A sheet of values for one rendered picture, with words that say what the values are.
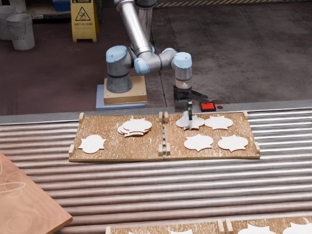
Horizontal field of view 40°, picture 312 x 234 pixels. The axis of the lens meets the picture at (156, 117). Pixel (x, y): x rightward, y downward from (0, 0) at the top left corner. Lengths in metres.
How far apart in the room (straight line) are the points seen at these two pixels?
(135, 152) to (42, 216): 0.57
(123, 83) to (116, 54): 0.17
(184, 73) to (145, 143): 0.36
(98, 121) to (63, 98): 2.19
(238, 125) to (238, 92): 2.22
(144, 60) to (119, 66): 0.43
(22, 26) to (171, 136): 3.64
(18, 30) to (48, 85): 1.06
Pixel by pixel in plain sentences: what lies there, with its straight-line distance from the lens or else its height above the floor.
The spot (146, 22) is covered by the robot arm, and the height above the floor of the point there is 1.31.
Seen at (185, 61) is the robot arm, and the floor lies 1.28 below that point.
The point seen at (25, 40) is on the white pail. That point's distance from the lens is 5.44.
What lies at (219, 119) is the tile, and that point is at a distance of 2.10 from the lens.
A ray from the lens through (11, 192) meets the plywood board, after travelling 1.63.
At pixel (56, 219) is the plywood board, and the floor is 1.04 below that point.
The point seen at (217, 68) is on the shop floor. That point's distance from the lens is 4.75.
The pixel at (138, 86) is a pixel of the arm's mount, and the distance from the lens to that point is 2.43.
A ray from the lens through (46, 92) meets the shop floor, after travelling 4.43.
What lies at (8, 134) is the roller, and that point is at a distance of 2.17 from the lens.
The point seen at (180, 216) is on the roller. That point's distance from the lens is 1.63.
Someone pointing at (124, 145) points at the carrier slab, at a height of 0.94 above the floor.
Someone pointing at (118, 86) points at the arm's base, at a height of 0.96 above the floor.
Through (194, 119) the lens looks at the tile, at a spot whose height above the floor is 0.95.
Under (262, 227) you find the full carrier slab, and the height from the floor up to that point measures 0.95.
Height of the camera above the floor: 2.08
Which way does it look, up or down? 33 degrees down
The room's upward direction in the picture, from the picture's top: 1 degrees counter-clockwise
